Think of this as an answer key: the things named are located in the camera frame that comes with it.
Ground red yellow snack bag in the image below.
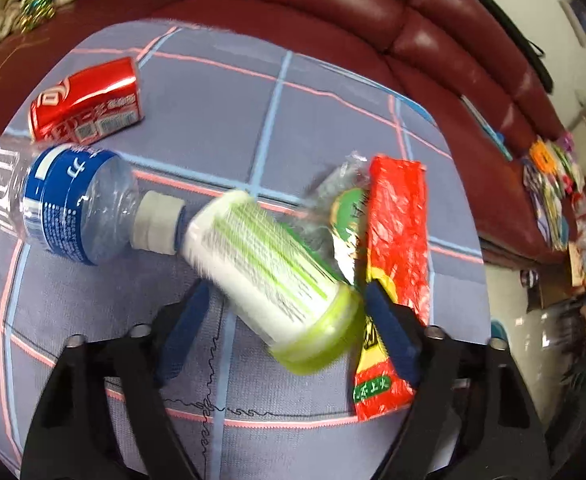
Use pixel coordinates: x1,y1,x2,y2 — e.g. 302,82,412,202
352,155,430,422

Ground clear blue label water bottle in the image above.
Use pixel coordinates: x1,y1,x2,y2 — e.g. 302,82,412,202
0,136,186,266

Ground green lidded white bottle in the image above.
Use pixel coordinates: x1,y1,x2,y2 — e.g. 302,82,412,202
181,190,366,375

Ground red soda can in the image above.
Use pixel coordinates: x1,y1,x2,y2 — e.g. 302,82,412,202
27,56,144,145

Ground green candy wrapper packet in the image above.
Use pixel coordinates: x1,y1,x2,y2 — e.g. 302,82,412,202
290,152,370,287

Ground pile of colourful bags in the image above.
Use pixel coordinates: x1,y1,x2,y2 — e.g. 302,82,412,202
522,131,586,252

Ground teal book on sofa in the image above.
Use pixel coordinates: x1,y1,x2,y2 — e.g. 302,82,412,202
461,96,513,162

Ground blue plaid tablecloth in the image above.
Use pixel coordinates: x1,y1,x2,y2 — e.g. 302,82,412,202
0,18,492,480

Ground dark red leather sofa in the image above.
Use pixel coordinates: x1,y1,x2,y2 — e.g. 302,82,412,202
0,0,564,266

